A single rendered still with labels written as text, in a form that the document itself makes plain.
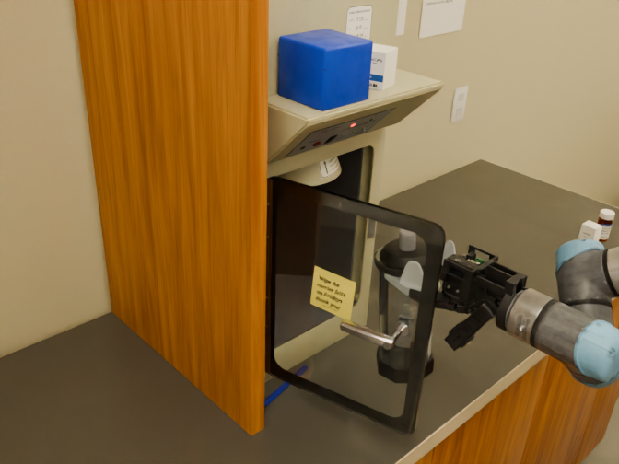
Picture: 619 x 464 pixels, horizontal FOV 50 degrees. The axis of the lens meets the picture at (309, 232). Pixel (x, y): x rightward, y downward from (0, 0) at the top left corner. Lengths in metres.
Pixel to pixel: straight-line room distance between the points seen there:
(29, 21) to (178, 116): 0.36
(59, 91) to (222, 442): 0.70
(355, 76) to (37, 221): 0.71
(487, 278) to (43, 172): 0.84
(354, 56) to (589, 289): 0.50
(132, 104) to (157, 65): 0.12
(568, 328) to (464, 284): 0.16
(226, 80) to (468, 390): 0.77
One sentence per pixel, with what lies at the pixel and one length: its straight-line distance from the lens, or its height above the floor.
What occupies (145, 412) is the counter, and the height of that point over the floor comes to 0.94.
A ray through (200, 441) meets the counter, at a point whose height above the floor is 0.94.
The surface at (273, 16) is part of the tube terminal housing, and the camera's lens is 1.02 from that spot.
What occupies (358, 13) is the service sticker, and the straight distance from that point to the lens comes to 1.15.
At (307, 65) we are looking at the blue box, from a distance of 0.98.
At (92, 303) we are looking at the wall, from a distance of 1.55.
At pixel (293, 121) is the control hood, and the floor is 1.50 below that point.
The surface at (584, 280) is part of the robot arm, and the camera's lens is 1.10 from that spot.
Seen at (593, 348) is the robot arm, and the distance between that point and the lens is 0.96.
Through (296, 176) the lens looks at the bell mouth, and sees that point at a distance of 1.19.
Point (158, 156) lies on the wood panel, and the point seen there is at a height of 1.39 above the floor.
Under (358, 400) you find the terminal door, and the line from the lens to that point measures 1.18.
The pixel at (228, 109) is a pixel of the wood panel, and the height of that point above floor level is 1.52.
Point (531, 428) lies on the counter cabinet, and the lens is 1.85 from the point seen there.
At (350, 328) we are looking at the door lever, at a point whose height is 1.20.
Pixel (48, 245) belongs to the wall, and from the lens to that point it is 1.44.
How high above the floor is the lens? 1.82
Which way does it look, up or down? 29 degrees down
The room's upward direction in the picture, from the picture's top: 3 degrees clockwise
